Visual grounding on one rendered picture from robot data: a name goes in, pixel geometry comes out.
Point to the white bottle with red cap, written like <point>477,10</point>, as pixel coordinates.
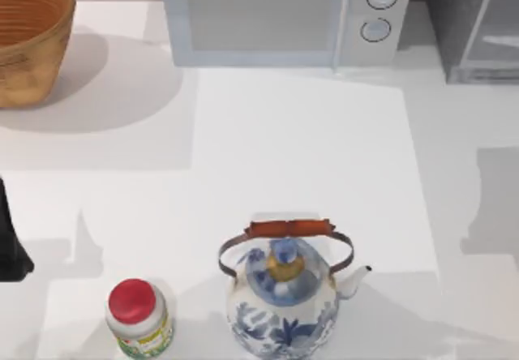
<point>140,319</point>

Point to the pale microwave oven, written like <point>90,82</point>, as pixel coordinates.
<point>284,15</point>

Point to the grey cabinet with dark inside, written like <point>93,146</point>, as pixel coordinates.
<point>478,23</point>

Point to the woven wooden basket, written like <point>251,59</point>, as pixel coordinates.
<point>28,52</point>

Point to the microwave oven door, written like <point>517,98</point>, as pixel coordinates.
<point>259,15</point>

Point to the blue and white teapot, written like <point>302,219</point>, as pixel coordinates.
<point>284,307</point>

